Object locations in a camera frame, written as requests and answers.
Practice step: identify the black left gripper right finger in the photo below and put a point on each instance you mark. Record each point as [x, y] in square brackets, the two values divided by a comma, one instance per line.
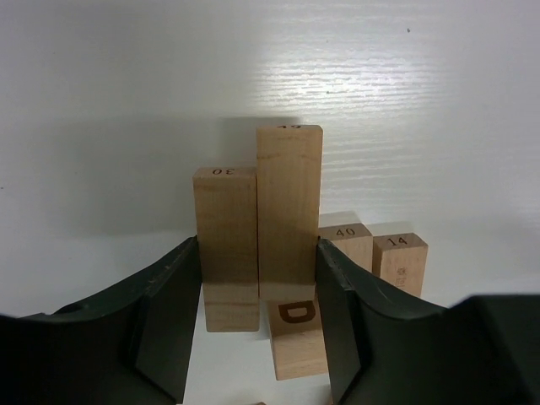
[385, 346]

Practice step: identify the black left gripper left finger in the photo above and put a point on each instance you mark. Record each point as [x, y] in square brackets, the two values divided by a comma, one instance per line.
[128, 344]

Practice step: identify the wooden block cube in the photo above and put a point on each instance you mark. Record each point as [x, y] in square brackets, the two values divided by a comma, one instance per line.
[297, 340]

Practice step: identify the thin wooden plank block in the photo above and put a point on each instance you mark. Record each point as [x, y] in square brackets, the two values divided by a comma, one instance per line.
[400, 260]

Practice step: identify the long wooden block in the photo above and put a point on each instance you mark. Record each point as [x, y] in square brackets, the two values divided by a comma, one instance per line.
[288, 171]

